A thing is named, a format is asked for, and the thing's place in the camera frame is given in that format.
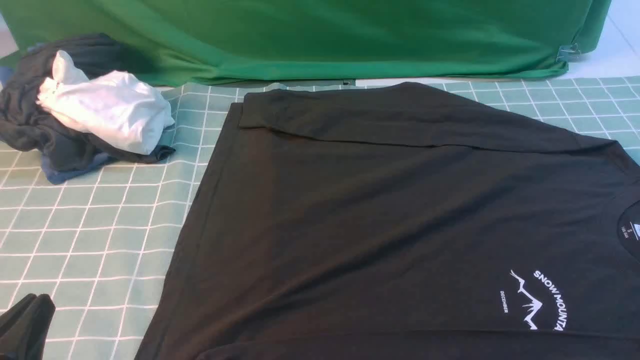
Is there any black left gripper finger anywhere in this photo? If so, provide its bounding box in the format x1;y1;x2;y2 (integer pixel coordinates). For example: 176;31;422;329
0;293;56;360

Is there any dark gray long-sleeve shirt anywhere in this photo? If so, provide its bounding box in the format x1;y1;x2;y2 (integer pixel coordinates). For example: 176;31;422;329
135;83;640;360

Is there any green checkered table mat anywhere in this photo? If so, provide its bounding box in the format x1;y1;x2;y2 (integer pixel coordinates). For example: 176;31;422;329
0;76;640;360

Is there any dark gray crumpled garment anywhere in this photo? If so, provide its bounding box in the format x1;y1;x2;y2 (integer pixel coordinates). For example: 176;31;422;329
0;33;175;172

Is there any white crumpled garment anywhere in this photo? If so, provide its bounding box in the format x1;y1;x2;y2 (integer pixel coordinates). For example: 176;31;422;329
37;50;175;155

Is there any green backdrop cloth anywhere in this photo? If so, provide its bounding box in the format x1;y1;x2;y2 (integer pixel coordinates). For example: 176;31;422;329
0;0;611;87

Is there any metal binder clip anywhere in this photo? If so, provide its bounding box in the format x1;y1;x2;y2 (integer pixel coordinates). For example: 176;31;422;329
555;43;582;63

